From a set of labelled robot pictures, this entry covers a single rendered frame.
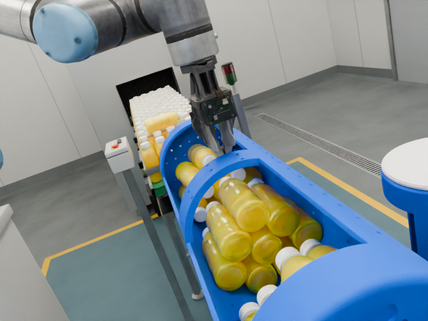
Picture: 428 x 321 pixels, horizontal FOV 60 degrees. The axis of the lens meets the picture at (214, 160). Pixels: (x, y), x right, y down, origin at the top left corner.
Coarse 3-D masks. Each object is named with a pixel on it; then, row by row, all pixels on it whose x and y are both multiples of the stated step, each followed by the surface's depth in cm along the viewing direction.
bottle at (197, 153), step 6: (198, 144) 115; (192, 150) 111; (198, 150) 106; (204, 150) 104; (210, 150) 104; (192, 156) 108; (198, 156) 103; (204, 156) 102; (216, 156) 104; (192, 162) 111; (198, 162) 103
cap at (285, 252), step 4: (284, 248) 55; (288, 248) 55; (292, 248) 55; (280, 252) 55; (284, 252) 54; (288, 252) 54; (292, 252) 54; (296, 252) 54; (276, 256) 55; (280, 256) 54; (284, 256) 54; (276, 260) 55; (280, 260) 54; (276, 264) 55; (280, 264) 54
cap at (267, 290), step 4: (264, 288) 56; (268, 288) 56; (272, 288) 56; (260, 292) 56; (264, 292) 55; (268, 292) 55; (272, 292) 55; (260, 296) 55; (264, 296) 55; (260, 300) 55
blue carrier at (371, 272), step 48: (192, 144) 117; (240, 144) 84; (192, 192) 74; (288, 192) 90; (192, 240) 75; (336, 240) 71; (384, 240) 43; (240, 288) 77; (288, 288) 39; (336, 288) 36; (384, 288) 35
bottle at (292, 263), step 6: (288, 258) 53; (294, 258) 51; (300, 258) 51; (306, 258) 51; (282, 264) 53; (288, 264) 51; (294, 264) 50; (300, 264) 49; (282, 270) 51; (288, 270) 50; (294, 270) 49; (282, 276) 51; (288, 276) 49; (282, 282) 50
